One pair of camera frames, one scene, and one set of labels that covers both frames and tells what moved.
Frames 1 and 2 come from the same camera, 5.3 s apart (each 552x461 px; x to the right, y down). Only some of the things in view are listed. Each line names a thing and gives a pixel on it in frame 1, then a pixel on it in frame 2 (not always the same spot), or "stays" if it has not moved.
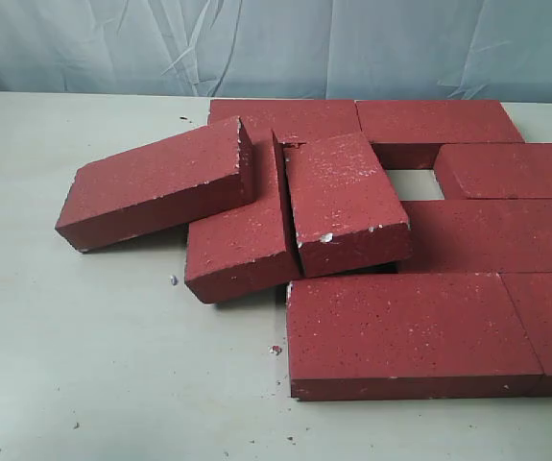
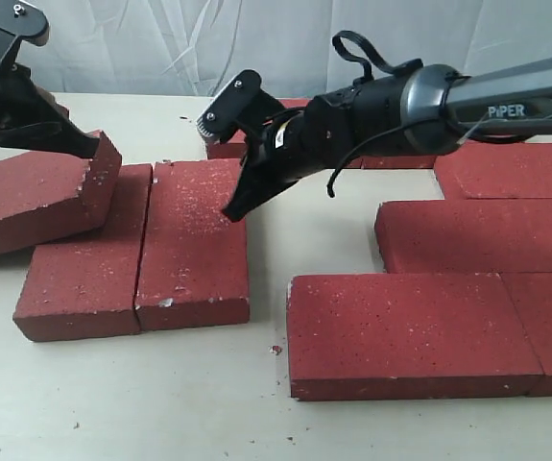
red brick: [244, 249] → [86, 285]
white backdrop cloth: [486, 51] stays
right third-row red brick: [492, 235] stays
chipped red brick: [343, 213] → [193, 263]
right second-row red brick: [510, 170] stays
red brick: [550, 306] stays
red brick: [159, 187] → [35, 200]
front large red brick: [458, 335] stays
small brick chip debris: [276, 349] stays
